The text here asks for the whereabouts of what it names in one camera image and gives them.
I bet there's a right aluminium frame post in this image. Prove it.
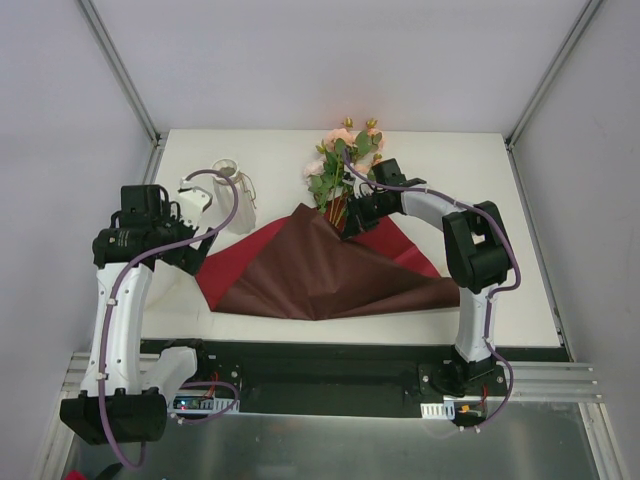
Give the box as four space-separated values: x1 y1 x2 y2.
503 0 604 149

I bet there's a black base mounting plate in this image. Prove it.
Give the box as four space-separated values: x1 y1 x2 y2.
141 339 507 418

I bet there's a white ribbed ceramic vase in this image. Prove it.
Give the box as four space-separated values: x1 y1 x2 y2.
212 159 256 235

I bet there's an aluminium frame post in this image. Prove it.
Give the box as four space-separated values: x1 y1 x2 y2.
503 0 604 149
74 0 166 147

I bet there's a pink flower bunch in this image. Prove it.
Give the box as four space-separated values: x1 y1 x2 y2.
303 117 385 227

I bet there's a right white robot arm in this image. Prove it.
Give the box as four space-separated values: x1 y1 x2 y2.
341 154 521 398

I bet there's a left white cable duct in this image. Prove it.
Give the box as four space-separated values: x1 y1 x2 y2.
168 395 240 416

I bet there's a red black object bottom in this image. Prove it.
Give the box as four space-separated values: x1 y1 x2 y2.
62 463 123 480

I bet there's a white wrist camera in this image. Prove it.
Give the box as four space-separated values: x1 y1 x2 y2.
176 186 212 229
353 181 373 198

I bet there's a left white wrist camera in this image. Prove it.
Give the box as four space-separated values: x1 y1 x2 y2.
176 186 212 229

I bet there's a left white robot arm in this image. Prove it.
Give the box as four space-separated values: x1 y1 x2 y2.
60 184 213 445

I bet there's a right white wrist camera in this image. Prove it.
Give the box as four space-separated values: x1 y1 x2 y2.
353 181 373 198

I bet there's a left aluminium frame post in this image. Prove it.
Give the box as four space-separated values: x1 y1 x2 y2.
74 0 166 147

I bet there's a right white cable duct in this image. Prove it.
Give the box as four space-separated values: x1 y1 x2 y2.
420 401 456 421

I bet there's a white cable duct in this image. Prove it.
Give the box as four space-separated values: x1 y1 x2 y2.
420 401 456 421
168 395 240 416

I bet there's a brown red wrapping paper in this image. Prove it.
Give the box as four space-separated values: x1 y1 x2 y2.
196 205 460 321

